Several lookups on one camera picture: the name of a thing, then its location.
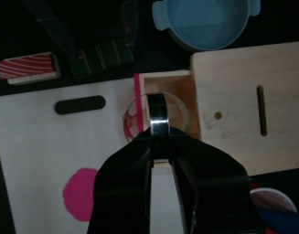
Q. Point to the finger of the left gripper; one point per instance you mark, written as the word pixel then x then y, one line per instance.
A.
pixel 49 30
pixel 129 21

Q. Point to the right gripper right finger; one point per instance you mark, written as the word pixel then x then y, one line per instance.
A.
pixel 212 195

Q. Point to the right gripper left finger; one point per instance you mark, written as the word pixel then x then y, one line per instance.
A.
pixel 122 189

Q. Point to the round metal dough cutter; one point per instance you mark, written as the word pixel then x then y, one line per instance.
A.
pixel 157 112

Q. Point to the flat pink-red dough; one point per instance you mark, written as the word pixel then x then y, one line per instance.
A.
pixel 80 195

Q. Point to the light blue bowl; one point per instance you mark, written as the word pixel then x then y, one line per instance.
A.
pixel 204 21

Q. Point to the wooden drawer box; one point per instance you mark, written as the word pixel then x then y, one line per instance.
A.
pixel 244 106

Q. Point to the salmon sushi toy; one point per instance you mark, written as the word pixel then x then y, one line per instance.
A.
pixel 26 67

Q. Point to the dark green maki roll toy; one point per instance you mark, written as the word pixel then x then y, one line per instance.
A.
pixel 101 58

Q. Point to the red plastic cup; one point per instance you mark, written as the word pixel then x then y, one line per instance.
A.
pixel 275 198

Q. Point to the blue toy utensil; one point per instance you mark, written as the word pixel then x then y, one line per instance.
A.
pixel 285 220

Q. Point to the white cutting board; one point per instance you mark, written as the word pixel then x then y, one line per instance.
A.
pixel 41 140

